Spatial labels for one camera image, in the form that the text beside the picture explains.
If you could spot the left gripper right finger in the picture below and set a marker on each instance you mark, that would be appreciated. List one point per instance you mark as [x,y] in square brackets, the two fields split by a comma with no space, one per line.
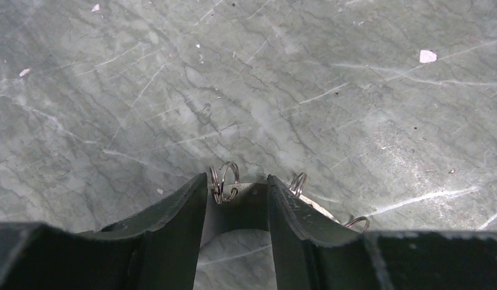
[311,251]

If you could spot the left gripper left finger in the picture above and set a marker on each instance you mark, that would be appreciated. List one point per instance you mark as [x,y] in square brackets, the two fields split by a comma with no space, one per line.
[156,248]

